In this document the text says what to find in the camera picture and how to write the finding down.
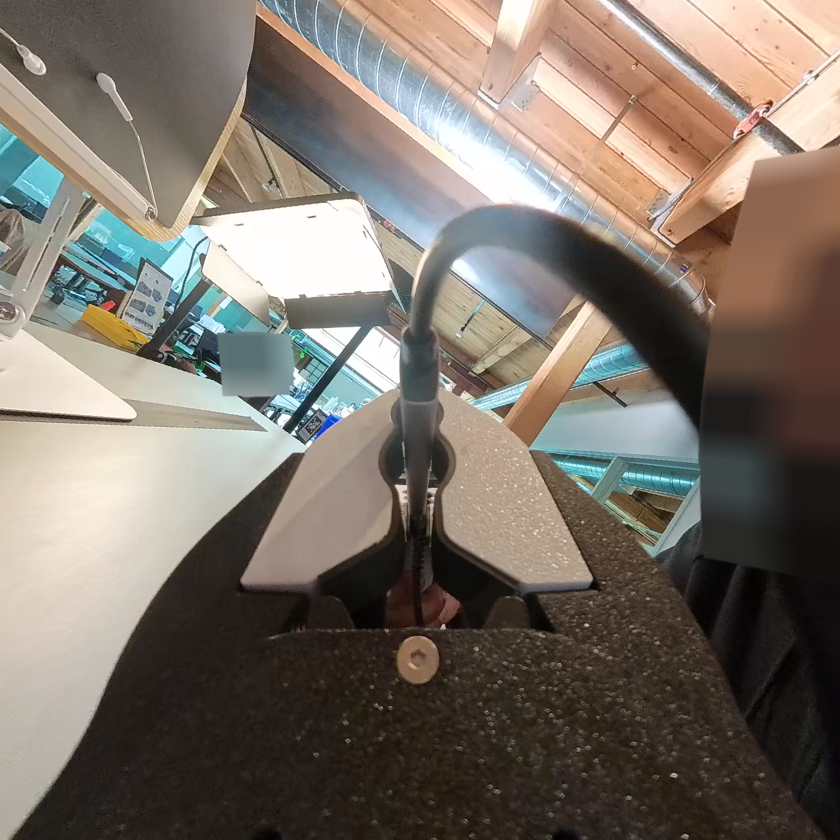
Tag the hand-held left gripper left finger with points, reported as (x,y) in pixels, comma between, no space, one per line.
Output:
(315,518)

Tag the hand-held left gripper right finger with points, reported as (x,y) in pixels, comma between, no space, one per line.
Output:
(512,518)

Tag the person's left hand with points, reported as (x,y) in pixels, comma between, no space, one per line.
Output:
(441,607)

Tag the black-white patterned sign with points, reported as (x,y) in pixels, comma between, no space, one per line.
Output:
(315,425)

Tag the black light stand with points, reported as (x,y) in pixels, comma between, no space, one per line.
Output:
(326,380)

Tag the wooden support beam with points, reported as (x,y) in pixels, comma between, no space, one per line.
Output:
(558,374)

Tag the white light panel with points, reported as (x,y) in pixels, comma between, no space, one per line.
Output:
(295,249)

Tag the poster sign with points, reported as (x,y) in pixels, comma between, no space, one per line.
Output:
(148,295)

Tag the person's black jacket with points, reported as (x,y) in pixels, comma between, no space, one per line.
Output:
(754,656)

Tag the yellow plastic bin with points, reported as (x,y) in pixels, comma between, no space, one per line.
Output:
(111,325)

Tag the white metal stand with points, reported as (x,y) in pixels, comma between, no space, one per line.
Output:
(39,387)

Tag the grey sprinkler pipe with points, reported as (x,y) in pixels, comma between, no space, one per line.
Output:
(689,60)

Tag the teal ventilation duct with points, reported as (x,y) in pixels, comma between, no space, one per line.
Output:
(617,361)
(623,472)

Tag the silver ventilation duct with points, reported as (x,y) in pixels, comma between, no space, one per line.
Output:
(459,118)

